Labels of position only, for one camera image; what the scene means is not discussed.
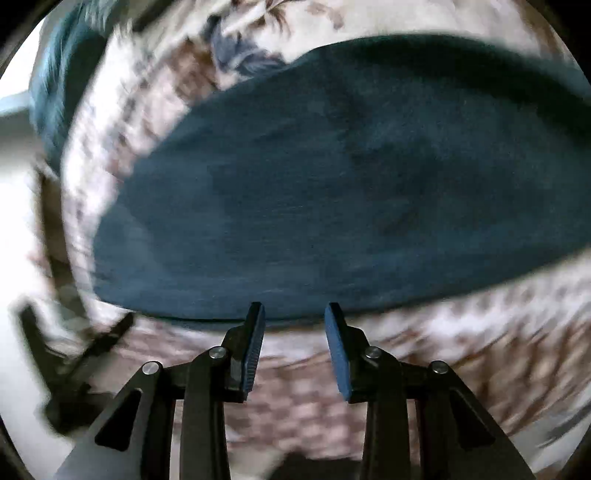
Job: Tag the teal cloth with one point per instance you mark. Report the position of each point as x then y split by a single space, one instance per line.
69 69

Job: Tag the dark teal pants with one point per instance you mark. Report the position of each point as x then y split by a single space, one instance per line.
323 184

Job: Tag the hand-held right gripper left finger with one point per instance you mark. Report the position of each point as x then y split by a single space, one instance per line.
254 350

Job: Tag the floral printed blanket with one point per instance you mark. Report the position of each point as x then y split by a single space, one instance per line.
300 415

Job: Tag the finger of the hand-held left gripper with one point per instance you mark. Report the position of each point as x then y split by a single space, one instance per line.
111 339

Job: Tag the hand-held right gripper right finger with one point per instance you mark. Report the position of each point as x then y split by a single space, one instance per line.
336 350

